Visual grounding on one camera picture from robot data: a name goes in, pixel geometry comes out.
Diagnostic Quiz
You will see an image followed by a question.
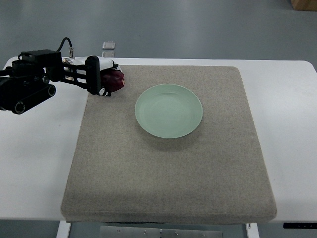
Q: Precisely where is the black table control panel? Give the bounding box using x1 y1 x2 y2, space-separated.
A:
283 223 317 230

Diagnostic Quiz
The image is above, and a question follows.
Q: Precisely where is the red apple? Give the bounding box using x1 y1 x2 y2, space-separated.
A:
101 69 125 93

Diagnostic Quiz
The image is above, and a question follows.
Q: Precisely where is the white table leg frame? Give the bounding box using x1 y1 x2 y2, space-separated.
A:
56 221 71 238

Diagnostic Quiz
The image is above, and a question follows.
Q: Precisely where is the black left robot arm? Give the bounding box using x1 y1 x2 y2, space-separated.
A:
0 44 111 115

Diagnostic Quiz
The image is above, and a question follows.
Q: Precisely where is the light green plate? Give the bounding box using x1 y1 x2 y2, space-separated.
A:
135 84 203 139

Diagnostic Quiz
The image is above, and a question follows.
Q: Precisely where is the lower floor outlet plate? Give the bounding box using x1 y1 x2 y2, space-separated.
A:
102 51 115 58

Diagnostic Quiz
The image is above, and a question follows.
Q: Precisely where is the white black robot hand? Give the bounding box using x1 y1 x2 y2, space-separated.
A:
62 57 122 97

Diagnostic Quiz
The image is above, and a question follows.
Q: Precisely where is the metal bracket under table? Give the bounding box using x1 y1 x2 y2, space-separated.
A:
99 226 223 238

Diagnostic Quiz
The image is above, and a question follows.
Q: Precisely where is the beige fabric cushion mat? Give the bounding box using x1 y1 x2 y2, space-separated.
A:
61 65 277 224

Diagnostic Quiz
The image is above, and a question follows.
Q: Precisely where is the cardboard box corner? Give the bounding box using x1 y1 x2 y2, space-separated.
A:
291 0 317 11

